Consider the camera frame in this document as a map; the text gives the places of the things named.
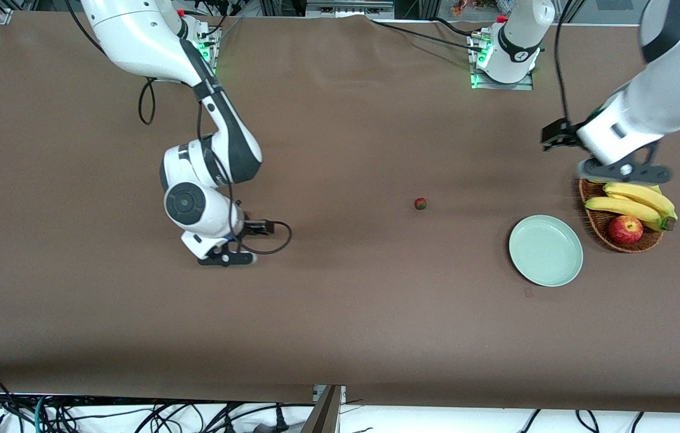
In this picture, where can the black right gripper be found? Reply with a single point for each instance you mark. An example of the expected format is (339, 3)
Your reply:
(251, 228)

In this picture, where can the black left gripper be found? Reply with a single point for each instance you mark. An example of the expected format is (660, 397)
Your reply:
(559, 135)

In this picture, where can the strawberry with green leaves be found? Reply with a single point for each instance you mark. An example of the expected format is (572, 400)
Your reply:
(420, 204)

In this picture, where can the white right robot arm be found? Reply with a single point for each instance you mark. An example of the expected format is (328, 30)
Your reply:
(135, 36)

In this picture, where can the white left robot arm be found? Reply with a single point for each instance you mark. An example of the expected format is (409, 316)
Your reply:
(664, 102)

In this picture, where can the pale green round plate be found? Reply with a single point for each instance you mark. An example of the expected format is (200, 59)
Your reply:
(546, 251)

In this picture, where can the yellow banana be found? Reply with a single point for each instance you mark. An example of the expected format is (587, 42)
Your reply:
(622, 207)
(646, 197)
(655, 188)

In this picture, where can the brown wicker basket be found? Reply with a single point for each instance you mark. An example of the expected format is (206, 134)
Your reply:
(598, 225)

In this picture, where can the red apple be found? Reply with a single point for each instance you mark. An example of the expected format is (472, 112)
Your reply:
(625, 230)

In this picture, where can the brown table cover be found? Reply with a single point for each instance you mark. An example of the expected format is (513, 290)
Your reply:
(340, 300)

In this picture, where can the colourful background items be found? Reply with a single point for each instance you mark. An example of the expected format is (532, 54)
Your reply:
(466, 6)

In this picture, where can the black power plug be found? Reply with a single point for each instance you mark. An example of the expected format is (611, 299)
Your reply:
(281, 421)

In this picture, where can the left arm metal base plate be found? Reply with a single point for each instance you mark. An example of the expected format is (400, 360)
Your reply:
(520, 86)

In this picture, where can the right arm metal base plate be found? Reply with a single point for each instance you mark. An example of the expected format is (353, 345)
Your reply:
(212, 57)

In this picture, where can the aluminium profile post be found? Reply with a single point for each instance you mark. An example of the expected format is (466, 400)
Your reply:
(327, 415)

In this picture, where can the metal frame with device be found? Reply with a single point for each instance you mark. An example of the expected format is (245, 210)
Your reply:
(349, 7)

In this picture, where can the aluminium extrusion bracket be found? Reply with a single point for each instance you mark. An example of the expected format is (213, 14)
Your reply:
(2, 15)

